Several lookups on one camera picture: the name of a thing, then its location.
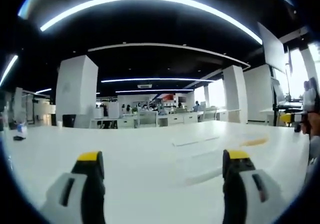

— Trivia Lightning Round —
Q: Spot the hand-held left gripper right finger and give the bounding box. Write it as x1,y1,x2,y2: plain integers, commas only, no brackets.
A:
222,149,291,224

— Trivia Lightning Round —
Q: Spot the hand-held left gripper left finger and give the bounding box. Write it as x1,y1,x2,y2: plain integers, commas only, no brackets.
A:
39,150,107,224

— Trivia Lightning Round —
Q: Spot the yellow plastic latch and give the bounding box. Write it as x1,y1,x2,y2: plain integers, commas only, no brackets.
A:
240,136,270,148

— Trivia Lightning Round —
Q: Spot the person's right hand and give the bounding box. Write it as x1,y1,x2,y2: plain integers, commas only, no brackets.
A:
301,110,320,141

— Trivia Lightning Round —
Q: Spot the large grey display panel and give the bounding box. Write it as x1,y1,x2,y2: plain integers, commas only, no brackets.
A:
257,21,288,75

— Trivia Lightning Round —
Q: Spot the black office chair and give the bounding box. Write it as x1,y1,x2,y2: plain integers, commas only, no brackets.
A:
62,114,77,129

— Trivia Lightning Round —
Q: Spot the blue and white packet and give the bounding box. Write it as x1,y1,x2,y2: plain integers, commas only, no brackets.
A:
15,120,29,137

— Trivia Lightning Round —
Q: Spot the row of white office desks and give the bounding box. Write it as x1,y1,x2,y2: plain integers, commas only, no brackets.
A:
90,108,242,129

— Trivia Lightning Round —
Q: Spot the short ceiling light strip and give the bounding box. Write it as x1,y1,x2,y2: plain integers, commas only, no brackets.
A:
0,54,19,86

